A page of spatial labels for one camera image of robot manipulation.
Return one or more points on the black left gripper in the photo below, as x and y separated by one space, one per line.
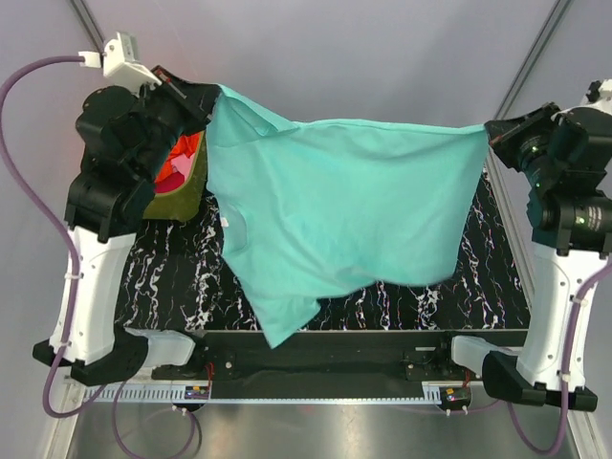
197 100

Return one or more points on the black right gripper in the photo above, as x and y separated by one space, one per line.
504 135

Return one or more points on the turquoise t-shirt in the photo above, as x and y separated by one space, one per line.
321 209

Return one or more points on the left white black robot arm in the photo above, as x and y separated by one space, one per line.
128 135

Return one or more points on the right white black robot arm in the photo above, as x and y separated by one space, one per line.
564 154

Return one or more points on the orange t-shirt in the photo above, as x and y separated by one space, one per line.
188 145

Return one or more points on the light pink t-shirt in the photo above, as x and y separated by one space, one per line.
183 164

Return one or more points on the magenta t-shirt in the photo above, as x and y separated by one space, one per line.
170 183

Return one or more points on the olive green plastic bin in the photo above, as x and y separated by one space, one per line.
183 204

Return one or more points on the black marble pattern mat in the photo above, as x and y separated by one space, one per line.
174 278

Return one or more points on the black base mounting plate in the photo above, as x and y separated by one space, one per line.
413 356

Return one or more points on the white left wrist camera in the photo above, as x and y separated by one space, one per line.
120 64

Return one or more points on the slotted aluminium rail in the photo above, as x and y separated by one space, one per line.
270 389

